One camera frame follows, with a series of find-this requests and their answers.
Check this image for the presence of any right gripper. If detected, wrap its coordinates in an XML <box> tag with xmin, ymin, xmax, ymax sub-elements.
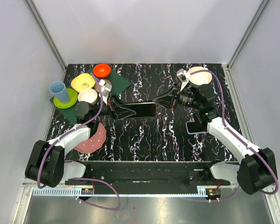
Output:
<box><xmin>152</xmin><ymin>82</ymin><xmax>202</xmax><ymax>110</ymax></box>

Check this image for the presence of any black phone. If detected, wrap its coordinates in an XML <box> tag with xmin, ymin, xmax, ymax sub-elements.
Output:
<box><xmin>126</xmin><ymin>102</ymin><xmax>157</xmax><ymax>118</ymax></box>

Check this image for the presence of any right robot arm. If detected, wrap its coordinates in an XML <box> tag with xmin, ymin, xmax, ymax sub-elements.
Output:
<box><xmin>153</xmin><ymin>84</ymin><xmax>279</xmax><ymax>195</ymax></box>

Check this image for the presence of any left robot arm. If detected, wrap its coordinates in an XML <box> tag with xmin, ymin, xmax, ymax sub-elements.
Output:
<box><xmin>25</xmin><ymin>94</ymin><xmax>136</xmax><ymax>189</ymax></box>

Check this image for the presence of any phone in lilac case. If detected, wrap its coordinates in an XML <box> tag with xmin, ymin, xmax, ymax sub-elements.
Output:
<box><xmin>186</xmin><ymin>121</ymin><xmax>207</xmax><ymax>135</ymax></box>

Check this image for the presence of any bronze metal bowl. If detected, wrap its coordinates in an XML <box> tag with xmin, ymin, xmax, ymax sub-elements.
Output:
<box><xmin>94</xmin><ymin>79</ymin><xmax>112</xmax><ymax>94</ymax></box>

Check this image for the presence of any large white bowl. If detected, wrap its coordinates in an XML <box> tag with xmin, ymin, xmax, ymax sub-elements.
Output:
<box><xmin>189</xmin><ymin>66</ymin><xmax>212</xmax><ymax>88</ymax></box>

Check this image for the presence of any small white bowl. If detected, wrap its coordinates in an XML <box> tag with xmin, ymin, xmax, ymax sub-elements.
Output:
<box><xmin>78</xmin><ymin>89</ymin><xmax>98</xmax><ymax>104</ymax></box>

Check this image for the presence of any red bowl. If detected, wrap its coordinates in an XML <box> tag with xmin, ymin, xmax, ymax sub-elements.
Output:
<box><xmin>93</xmin><ymin>63</ymin><xmax>111</xmax><ymax>79</ymax></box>

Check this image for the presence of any yellow square plate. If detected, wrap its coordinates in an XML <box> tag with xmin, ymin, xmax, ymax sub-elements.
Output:
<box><xmin>70</xmin><ymin>73</ymin><xmax>95</xmax><ymax>93</ymax></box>

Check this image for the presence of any pink dotted plate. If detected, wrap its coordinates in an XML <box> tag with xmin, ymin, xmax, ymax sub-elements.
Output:
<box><xmin>74</xmin><ymin>123</ymin><xmax>106</xmax><ymax>154</ymax></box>

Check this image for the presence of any lime green plate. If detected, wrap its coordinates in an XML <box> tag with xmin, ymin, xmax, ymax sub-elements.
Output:
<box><xmin>53</xmin><ymin>88</ymin><xmax>78</xmax><ymax>109</ymax></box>

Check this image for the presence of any blue cup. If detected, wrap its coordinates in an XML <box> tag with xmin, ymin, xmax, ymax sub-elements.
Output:
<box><xmin>49</xmin><ymin>82</ymin><xmax>70</xmax><ymax>104</ymax></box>

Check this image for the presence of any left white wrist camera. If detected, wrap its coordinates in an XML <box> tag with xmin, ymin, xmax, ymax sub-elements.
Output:
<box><xmin>99</xmin><ymin>79</ymin><xmax>112</xmax><ymax>104</ymax></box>

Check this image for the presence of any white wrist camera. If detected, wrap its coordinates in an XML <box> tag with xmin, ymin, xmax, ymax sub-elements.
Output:
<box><xmin>99</xmin><ymin>79</ymin><xmax>112</xmax><ymax>104</ymax></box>
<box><xmin>176</xmin><ymin>69</ymin><xmax>193</xmax><ymax>91</ymax></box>

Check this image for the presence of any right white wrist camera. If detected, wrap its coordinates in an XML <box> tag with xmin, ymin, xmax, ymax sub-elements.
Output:
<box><xmin>176</xmin><ymin>69</ymin><xmax>193</xmax><ymax>91</ymax></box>

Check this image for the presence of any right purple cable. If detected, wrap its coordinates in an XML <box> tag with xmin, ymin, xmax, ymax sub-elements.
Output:
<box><xmin>189</xmin><ymin>69</ymin><xmax>279</xmax><ymax>196</ymax></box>

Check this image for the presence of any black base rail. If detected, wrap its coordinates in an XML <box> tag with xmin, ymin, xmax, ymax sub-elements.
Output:
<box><xmin>64</xmin><ymin>160</ymin><xmax>231</xmax><ymax>196</ymax></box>

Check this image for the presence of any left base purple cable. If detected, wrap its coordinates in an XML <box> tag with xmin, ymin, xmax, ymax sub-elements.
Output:
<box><xmin>67</xmin><ymin>177</ymin><xmax>122</xmax><ymax>210</ymax></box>

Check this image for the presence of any left aluminium frame post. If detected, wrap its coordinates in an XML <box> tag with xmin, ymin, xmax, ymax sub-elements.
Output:
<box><xmin>24</xmin><ymin>0</ymin><xmax>67</xmax><ymax>71</ymax></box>

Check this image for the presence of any aluminium frame post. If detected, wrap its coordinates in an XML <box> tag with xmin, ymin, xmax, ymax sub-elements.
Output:
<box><xmin>24</xmin><ymin>0</ymin><xmax>67</xmax><ymax>71</ymax></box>
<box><xmin>226</xmin><ymin>0</ymin><xmax>271</xmax><ymax>69</ymax></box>

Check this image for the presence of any right aluminium frame post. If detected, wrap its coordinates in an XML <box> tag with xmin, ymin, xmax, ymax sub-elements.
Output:
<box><xmin>226</xmin><ymin>0</ymin><xmax>271</xmax><ymax>69</ymax></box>

